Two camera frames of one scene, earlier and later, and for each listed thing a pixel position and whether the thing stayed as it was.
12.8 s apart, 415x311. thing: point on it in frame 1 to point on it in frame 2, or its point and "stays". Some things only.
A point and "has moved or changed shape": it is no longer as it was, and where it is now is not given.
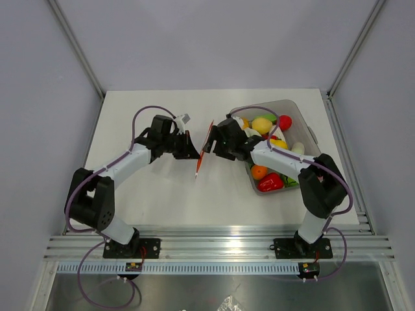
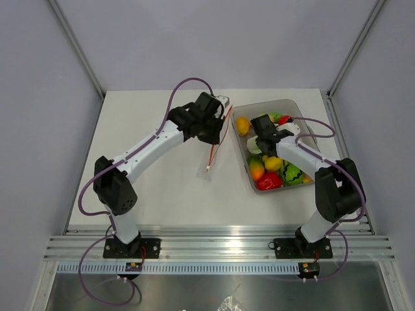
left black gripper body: (174, 144) to (210, 132)
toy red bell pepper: (270, 181) stays
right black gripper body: (224, 148) to (258, 142)
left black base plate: (139, 248) stays
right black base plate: (297, 247) stays
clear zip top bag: (202, 151) has moved or changed shape
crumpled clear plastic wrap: (229, 304) stays
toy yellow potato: (246, 122) stays
